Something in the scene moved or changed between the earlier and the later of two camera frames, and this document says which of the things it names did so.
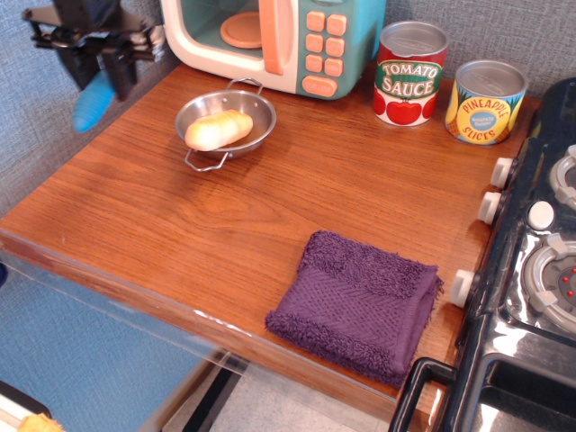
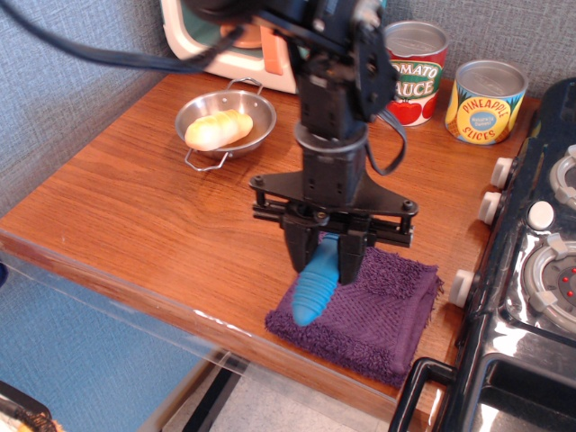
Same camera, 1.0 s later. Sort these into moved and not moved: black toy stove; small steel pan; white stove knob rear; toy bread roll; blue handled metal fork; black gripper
Moved: black gripper; blue handled metal fork
Not moved: white stove knob rear; small steel pan; toy bread roll; black toy stove
